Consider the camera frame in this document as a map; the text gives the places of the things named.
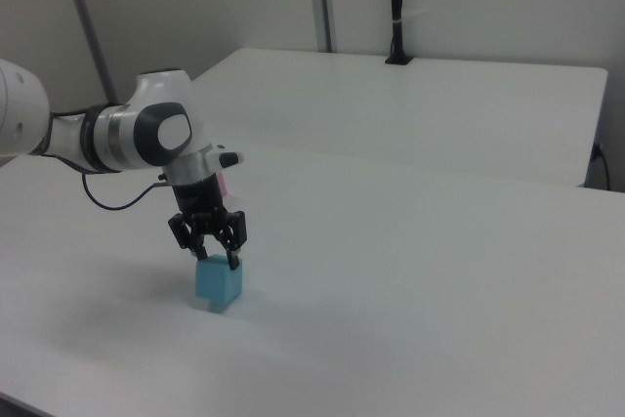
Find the white side table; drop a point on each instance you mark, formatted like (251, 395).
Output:
(415, 114)

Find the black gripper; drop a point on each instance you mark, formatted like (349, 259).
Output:
(197, 195)

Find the black camera stand pole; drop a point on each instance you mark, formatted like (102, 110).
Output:
(396, 7)

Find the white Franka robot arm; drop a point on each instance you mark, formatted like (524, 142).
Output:
(122, 134)

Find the blue cube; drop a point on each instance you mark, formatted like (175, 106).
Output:
(212, 282)

